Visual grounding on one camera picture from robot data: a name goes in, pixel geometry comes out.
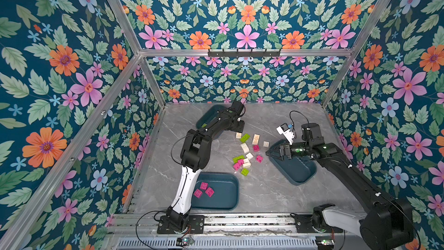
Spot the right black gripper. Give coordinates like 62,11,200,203
266,139,312,163

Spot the green long lego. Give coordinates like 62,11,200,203
240,134,250,143

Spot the pink lego mid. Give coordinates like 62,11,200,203
200,182,208,191

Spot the pink small lego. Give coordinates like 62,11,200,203
205,187,215,197

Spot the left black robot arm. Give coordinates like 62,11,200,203
165,101,246,230

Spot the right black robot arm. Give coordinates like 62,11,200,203
266,123,416,250

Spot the far teal bin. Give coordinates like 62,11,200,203
195,105,226,129

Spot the teal bin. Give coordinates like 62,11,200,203
269,140,318,186
191,172,239,211
195,105,226,129

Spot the cream lego center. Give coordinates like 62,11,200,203
240,143,250,153

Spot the right teal bin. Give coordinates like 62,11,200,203
269,140,318,186

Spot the cream lego lower pile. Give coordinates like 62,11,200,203
243,159,251,168

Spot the green small lego near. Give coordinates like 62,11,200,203
240,169,249,176

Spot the green lego lower center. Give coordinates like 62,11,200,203
232,155,245,163

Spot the near teal bin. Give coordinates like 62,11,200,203
191,172,239,211

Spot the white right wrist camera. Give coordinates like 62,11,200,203
276,123,296,145

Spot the black wall hook rail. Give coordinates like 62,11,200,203
207,49,281,59

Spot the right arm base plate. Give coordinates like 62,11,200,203
290,212,344,233

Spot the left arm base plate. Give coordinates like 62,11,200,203
157,215,205,234

